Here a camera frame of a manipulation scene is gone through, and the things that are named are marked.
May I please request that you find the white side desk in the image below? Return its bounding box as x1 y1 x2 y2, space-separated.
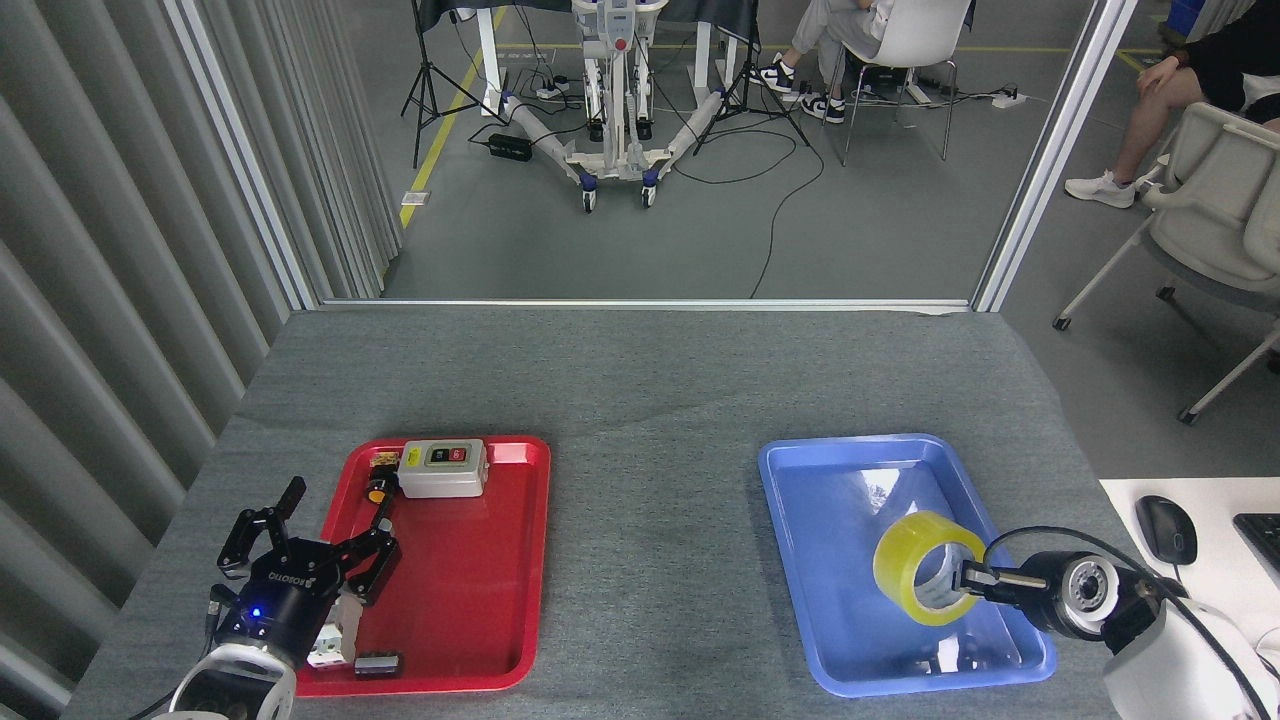
1100 477 1280 661

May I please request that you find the blue plastic tray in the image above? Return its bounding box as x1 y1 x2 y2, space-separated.
757 433 1058 699

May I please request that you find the red plastic tray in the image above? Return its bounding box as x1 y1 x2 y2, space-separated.
295 435 552 696

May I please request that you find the black computer mouse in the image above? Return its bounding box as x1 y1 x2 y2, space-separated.
1134 495 1199 567

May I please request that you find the white wheeled stand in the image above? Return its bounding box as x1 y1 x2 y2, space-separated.
500 0 726 213

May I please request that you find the grey push button switch box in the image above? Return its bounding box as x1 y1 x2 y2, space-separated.
397 439 490 499

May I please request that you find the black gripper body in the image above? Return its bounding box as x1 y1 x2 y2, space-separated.
1015 552 1069 635
213 543 346 669

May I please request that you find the black keyboard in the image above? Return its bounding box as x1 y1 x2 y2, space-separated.
1232 512 1280 587

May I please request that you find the white circuit breaker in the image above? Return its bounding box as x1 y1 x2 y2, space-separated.
305 595 363 669

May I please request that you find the silver frame rail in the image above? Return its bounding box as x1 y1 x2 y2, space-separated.
318 298 976 313

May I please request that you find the person in black top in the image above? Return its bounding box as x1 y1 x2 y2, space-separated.
1064 0 1280 376

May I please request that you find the black tripod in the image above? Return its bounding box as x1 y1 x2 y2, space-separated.
693 0 813 156
400 0 506 169

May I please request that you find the grey chair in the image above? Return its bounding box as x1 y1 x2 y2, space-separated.
1052 100 1280 426

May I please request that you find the black floor cable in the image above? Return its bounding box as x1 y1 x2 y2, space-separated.
672 60 826 299

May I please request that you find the person on white chair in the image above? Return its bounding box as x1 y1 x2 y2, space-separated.
750 0 896 125

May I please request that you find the silver frame post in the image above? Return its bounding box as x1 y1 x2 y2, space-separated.
972 0 1141 313
165 0 321 311

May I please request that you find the yellow tape roll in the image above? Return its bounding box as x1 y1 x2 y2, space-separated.
873 511 988 627

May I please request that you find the white chair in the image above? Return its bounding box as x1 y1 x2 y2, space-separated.
822 0 976 167

